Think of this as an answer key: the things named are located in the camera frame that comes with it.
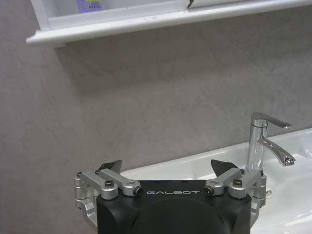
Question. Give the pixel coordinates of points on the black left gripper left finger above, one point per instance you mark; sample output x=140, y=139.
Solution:
x=97, y=181

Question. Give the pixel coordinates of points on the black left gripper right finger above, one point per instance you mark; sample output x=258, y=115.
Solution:
x=240, y=179

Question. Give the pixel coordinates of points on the white ceramic washbasin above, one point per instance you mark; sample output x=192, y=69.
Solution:
x=273, y=185

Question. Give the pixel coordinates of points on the chrome basin faucet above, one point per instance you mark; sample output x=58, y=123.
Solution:
x=264, y=143

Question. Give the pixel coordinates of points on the purple product box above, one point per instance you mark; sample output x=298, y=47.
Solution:
x=89, y=5

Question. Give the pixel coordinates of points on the white wall cabinet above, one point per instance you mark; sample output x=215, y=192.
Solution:
x=136, y=18

